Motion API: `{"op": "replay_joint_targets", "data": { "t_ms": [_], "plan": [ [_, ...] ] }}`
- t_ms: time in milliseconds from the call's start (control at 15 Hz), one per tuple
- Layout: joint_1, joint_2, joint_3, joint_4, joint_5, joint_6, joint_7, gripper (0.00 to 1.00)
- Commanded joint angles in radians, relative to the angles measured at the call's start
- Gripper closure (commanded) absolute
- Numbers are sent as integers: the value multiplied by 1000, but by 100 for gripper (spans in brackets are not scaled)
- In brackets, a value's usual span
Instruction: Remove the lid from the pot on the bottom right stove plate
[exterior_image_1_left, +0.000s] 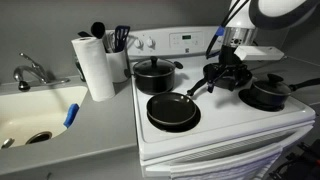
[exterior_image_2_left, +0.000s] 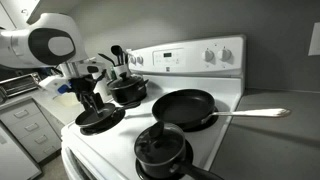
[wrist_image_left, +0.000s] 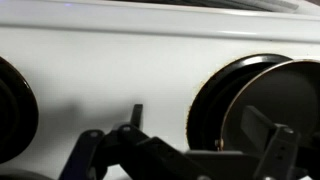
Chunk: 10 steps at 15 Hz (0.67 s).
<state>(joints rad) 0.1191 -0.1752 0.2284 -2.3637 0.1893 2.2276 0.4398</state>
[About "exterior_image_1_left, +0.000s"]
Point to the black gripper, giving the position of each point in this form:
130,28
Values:
231,74

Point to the glass pot lid black knob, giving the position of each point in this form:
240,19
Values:
273,85

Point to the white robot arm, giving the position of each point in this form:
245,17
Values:
238,29

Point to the white electric stove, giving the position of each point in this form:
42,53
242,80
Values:
224,125

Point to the large black pot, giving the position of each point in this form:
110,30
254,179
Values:
155,85

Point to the glass lid on large pot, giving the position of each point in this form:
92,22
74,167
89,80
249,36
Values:
154,67

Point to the small black saucepan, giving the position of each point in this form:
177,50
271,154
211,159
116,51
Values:
267,99

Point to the black frying pan front left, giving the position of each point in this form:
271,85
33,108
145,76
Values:
171,108

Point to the white striped dish towel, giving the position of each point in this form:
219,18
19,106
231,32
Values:
251,165

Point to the white utensil holder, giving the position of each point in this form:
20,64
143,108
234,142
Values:
118,64

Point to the blue slotted spatula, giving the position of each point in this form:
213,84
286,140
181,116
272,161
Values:
121,34

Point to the white paper towel roll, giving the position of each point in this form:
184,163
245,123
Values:
93,61

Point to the black ladle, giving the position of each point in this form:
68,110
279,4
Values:
98,30

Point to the dark soap bottle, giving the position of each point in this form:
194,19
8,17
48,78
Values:
78,66

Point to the chrome sink faucet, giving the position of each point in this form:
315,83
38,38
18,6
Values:
36,70

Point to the cream kitchen sink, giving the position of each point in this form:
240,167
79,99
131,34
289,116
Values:
36,116

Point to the black frying pan long handle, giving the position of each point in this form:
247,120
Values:
204,80

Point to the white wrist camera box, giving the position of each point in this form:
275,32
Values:
256,53

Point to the wire whisk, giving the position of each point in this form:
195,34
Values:
110,41

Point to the black spatula handle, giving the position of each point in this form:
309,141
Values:
84,34

